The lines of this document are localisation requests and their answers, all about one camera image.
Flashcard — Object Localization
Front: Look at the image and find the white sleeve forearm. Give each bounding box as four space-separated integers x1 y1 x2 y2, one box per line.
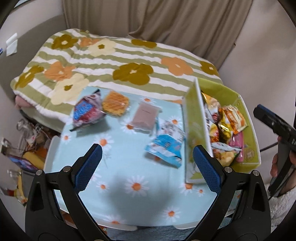
269 187 295 231

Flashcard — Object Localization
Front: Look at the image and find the brown flat snack packet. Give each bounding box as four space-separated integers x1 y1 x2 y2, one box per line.
129 102 162 132

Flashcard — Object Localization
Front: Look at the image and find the right hand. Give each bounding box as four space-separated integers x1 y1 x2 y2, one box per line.
270 136 296 193

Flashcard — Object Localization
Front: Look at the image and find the blue white snack bag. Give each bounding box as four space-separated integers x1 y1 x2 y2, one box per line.
145 120 185 168

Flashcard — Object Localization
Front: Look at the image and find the red blue snack bag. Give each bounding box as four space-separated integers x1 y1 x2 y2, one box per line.
70 89 106 132

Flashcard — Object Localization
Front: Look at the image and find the blue daisy tablecloth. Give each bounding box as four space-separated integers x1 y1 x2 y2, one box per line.
44 94 216 230

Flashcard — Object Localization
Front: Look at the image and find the gold snack bag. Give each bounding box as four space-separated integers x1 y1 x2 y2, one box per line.
218 121 233 143

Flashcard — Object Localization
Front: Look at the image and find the striped floral blanket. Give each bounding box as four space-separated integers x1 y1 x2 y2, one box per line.
11 29 221 122

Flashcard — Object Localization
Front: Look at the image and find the green cardboard storage box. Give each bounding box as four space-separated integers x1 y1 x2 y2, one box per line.
182 78 261 184

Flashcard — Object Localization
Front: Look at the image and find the orange waffle snack packet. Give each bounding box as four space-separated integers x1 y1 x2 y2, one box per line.
102 91 130 116

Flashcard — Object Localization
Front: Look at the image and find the orange white snack bag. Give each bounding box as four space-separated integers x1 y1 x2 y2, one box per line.
222 105 247 135

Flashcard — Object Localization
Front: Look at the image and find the beige curtain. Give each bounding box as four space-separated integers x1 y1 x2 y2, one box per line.
62 0 252 67

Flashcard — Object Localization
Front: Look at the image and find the pink snack packet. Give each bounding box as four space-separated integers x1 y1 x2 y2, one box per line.
229 132 244 163

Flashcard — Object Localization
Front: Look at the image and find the black cable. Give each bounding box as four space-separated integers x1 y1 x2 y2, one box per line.
259 141 278 153

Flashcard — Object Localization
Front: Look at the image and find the white wall switch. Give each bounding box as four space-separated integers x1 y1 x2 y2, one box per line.
6 33 18 56

